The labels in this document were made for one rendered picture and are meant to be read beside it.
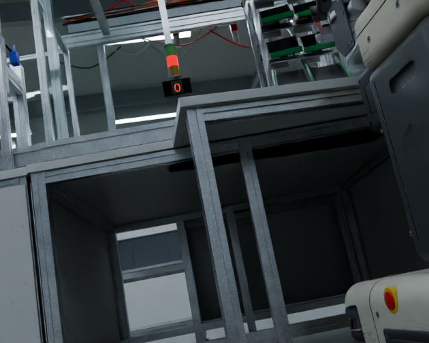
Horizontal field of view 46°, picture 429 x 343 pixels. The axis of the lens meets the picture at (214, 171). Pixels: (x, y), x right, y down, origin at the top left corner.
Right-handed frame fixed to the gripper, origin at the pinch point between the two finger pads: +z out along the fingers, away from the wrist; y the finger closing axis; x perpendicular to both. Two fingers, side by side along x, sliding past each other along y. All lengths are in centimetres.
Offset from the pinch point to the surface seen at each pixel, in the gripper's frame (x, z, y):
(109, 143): 36, 1, 85
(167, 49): -22, 7, 66
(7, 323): 93, 16, 121
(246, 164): 50, 11, 38
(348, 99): 53, -12, 3
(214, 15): -128, 62, 53
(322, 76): -1.9, 24.2, 3.1
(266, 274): 83, 29, 38
